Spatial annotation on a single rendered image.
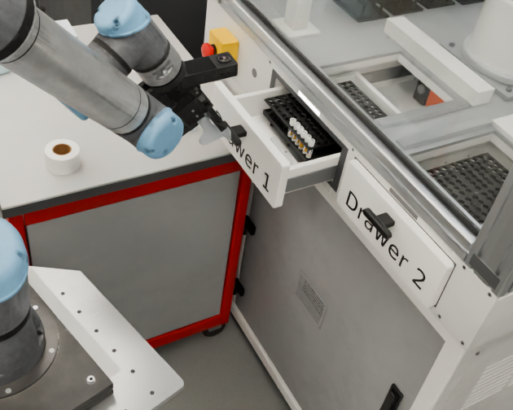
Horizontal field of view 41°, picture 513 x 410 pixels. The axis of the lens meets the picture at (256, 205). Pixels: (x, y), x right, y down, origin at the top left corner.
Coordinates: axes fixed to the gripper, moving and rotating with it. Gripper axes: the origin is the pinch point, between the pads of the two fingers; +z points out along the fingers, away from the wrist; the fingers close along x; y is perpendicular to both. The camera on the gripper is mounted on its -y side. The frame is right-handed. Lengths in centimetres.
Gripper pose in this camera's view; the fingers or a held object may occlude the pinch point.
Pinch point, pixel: (225, 127)
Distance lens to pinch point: 132.6
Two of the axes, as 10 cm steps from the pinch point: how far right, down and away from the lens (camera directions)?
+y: -7.9, 6.2, 0.4
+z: 3.9, 4.5, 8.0
